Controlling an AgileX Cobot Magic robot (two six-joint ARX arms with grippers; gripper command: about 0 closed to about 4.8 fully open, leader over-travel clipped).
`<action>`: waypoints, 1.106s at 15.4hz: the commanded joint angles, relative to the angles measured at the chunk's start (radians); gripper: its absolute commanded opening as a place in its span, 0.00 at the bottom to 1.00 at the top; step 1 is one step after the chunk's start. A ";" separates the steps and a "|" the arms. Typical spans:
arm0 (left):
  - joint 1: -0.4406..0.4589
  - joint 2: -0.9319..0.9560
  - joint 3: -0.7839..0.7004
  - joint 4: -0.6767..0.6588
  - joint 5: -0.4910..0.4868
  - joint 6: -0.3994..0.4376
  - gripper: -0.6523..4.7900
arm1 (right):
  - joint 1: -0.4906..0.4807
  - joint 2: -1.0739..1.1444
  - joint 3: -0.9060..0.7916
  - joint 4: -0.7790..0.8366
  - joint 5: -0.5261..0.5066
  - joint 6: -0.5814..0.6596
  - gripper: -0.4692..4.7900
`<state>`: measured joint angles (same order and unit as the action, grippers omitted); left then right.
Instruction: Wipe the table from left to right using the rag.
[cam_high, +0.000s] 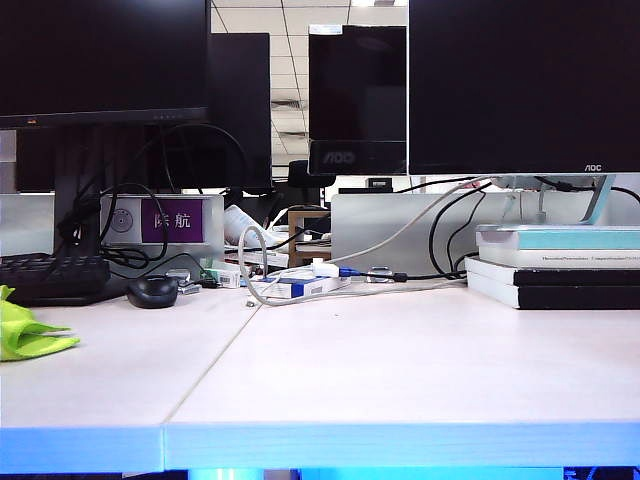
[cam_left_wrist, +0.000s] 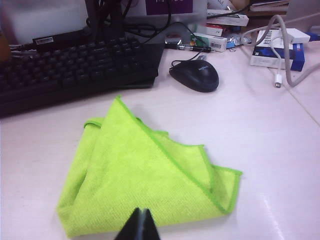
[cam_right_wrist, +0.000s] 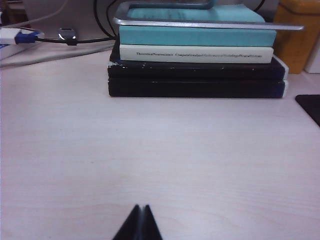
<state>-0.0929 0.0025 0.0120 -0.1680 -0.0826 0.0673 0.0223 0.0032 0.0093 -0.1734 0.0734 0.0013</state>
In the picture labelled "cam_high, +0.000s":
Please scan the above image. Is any black monitor stand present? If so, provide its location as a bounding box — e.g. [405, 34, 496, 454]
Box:
[53, 124, 109, 257]

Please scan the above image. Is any green white small box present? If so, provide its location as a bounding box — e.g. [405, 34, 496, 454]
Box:
[203, 266, 244, 290]

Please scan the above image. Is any black cable wide loop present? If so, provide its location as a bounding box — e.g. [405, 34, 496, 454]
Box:
[429, 181, 497, 280]

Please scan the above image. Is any thick white cable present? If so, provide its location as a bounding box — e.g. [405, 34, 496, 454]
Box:
[238, 175, 497, 308]

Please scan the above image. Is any silver monitor stand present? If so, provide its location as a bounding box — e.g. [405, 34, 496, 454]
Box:
[492, 174, 617, 226]

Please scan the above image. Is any white power adapter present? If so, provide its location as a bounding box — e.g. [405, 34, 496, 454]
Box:
[311, 256, 342, 278]

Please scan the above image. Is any black computer mouse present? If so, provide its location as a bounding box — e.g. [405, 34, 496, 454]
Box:
[125, 274, 180, 310]

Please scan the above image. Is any AOC monitor rear side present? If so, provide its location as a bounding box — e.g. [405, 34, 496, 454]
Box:
[307, 23, 409, 177]

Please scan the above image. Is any thin black cable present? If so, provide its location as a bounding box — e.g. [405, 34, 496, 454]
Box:
[445, 189, 489, 274]

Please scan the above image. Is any lime green microfiber rag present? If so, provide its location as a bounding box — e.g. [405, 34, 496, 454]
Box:
[0, 284, 81, 362]

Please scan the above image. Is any wide frosted desk partition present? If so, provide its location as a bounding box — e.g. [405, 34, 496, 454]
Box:
[330, 192, 640, 279]

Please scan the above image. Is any black monitor orange logo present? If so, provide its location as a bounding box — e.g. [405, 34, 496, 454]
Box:
[0, 0, 212, 130]

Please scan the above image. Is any black office chair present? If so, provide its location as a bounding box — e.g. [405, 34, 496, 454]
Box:
[287, 159, 337, 202]

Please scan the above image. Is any narrow frosted desk partition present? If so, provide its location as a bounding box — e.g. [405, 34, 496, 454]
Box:
[0, 192, 56, 257]

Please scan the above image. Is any blue white cardboard box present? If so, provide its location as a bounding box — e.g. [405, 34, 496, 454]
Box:
[248, 274, 352, 301]

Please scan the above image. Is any black looped monitor cable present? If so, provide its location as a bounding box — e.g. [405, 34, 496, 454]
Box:
[98, 182, 170, 272]

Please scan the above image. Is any black cable blue connector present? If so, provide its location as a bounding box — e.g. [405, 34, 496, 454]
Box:
[339, 266, 469, 284]

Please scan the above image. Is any acrylic sign purple label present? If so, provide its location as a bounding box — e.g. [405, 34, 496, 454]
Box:
[99, 193, 225, 259]

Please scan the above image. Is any small wooden shelf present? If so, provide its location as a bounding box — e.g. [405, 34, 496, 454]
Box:
[287, 208, 334, 269]

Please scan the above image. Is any black keyboard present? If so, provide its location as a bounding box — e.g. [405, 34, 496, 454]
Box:
[0, 252, 112, 308]

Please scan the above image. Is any white plastic bottle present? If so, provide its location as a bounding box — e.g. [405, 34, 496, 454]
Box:
[223, 204, 272, 247]

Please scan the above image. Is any large AOC monitor silver trim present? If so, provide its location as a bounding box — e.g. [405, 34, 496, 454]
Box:
[408, 0, 640, 177]

